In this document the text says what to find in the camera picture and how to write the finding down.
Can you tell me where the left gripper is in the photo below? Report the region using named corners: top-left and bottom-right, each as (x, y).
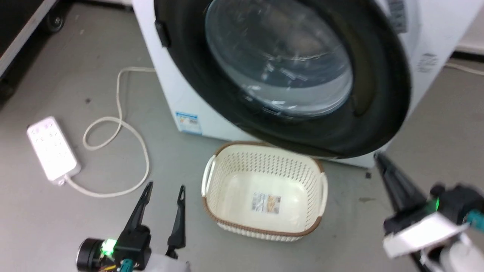
top-left (77, 181), bottom-right (190, 272)

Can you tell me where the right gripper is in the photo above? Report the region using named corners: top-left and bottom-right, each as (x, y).
top-left (373, 152), bottom-right (484, 272)

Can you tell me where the black round glass washer door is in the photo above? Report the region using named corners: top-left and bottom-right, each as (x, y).
top-left (153, 0), bottom-right (413, 159)

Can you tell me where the white front-load washing machine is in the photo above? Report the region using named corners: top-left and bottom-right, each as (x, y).
top-left (131, 0), bottom-right (484, 168)

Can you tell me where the cream plastic laundry basket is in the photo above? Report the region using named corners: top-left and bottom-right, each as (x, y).
top-left (201, 142), bottom-right (329, 242)

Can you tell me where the blue energy label sticker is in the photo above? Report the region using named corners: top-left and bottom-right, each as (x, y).
top-left (175, 111), bottom-right (202, 135)

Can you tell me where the paper label in basket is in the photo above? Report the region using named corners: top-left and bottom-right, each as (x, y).
top-left (251, 192), bottom-right (282, 214)

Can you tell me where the white power strip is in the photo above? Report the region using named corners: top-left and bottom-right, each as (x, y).
top-left (26, 116), bottom-right (82, 185)

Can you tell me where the black flight case with caster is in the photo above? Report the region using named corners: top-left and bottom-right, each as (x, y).
top-left (0, 0), bottom-right (65, 78)

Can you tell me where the white power strip cable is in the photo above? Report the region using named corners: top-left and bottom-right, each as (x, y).
top-left (60, 67), bottom-right (156, 198)

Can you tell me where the white floor cable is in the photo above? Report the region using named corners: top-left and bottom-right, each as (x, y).
top-left (444, 62), bottom-right (484, 77)

